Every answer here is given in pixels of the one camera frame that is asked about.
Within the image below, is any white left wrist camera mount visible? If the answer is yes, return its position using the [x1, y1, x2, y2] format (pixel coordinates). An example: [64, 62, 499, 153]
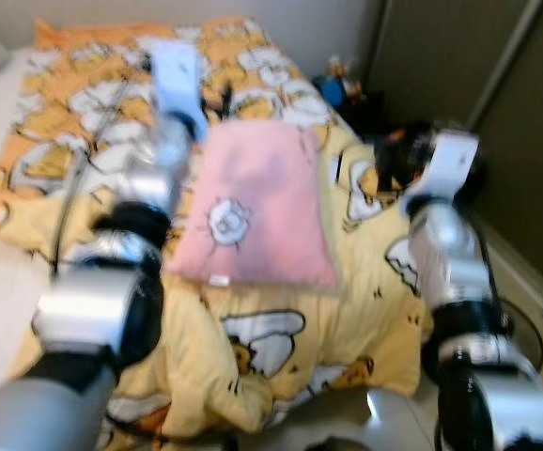
[149, 39, 209, 142]

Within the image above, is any pink rabbit print pillow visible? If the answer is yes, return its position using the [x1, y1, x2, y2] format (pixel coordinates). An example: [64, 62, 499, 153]
[163, 120, 340, 290]

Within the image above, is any grey sliding door wardrobe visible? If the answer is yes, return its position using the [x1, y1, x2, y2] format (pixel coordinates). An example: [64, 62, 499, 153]
[365, 0, 543, 311]

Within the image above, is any yellow egg cartoon print blanket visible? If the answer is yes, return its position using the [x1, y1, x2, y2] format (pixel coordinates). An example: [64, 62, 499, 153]
[0, 17, 432, 443]

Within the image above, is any black mesh waste bin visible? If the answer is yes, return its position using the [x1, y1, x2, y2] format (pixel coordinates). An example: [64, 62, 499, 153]
[506, 301, 543, 372]

